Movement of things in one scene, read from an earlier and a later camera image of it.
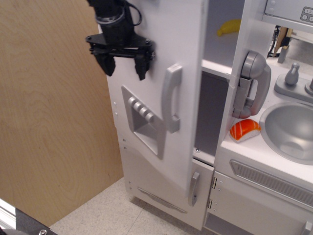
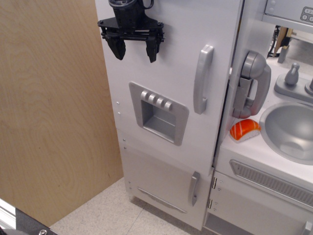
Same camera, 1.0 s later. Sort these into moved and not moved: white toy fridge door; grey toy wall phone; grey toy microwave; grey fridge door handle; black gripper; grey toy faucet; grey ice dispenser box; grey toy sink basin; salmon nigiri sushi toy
Moved: black gripper; grey fridge door handle; grey ice dispenser box; white toy fridge door
Not moved: grey toy faucet; grey toy wall phone; grey toy microwave; grey toy sink basin; salmon nigiri sushi toy
